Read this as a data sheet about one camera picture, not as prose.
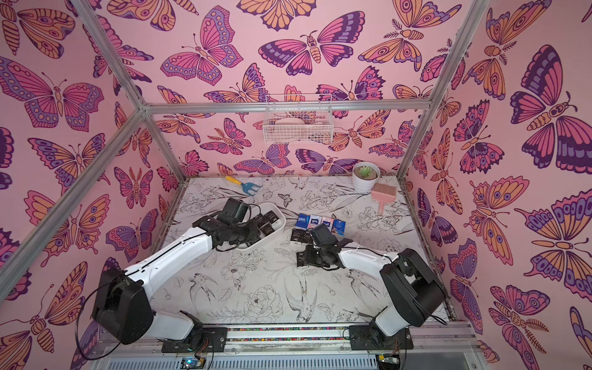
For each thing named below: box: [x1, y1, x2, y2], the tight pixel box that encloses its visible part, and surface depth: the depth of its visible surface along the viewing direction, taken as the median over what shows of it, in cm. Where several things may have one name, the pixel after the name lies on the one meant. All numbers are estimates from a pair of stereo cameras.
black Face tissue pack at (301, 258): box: [296, 250, 308, 267], surface depth 92 cm
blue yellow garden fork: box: [225, 174, 263, 197], surface depth 119 cm
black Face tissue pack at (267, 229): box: [259, 222, 276, 236], surface depth 99 cm
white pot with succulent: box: [351, 161, 381, 194], surface depth 110 cm
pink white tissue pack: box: [307, 214, 323, 229], surface depth 102 cm
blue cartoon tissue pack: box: [331, 218, 347, 239], surface depth 102 cm
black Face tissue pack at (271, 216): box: [263, 209, 280, 225], surface depth 105 cm
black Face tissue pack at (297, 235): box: [290, 228, 304, 243], surface depth 99 cm
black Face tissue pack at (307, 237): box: [301, 229, 314, 245], surface depth 97 cm
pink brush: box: [371, 182, 397, 215], surface depth 115 cm
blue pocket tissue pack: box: [294, 212, 311, 231], surface depth 102 cm
